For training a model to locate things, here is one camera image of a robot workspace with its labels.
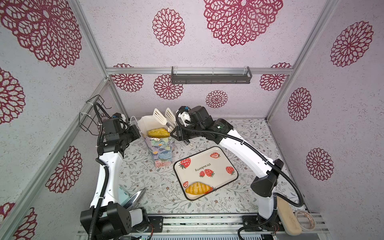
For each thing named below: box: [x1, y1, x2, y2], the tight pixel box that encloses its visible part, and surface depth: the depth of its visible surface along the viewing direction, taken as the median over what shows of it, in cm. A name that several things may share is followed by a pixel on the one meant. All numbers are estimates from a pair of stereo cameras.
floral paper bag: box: [137, 115, 175, 169], surface depth 85 cm
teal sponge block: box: [118, 187, 131, 206], surface depth 81 cm
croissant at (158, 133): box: [147, 127, 171, 139], surface depth 92 cm
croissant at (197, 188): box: [185, 182, 212, 195], surface depth 83 cm
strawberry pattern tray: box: [173, 146, 239, 201], surface depth 94 cm
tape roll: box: [295, 210, 316, 232], surface depth 73 cm
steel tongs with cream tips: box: [152, 107, 178, 132], surface depth 70 cm
